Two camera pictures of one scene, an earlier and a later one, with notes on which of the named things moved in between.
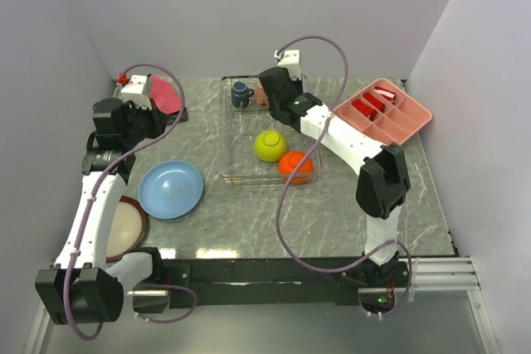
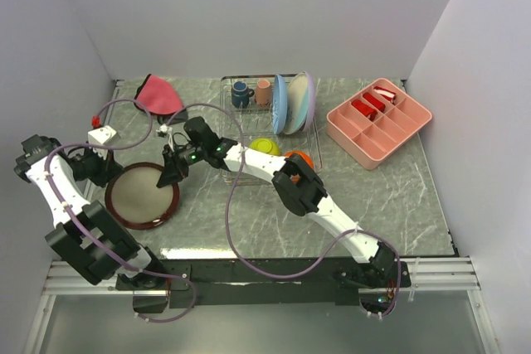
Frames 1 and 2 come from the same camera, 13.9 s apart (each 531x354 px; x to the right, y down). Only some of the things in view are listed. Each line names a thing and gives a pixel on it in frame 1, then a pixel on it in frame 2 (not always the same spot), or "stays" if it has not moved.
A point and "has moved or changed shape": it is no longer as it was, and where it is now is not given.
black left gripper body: x=142 y=122 → x=92 y=166
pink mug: x=260 y=98 stays
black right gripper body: x=298 y=85 → x=189 y=156
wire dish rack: x=255 y=148 stays
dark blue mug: x=241 y=94 stays
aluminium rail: x=435 y=273 stays
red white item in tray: x=386 y=94 stays
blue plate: x=170 y=190 has moved or changed shape
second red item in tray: x=374 y=101 stays
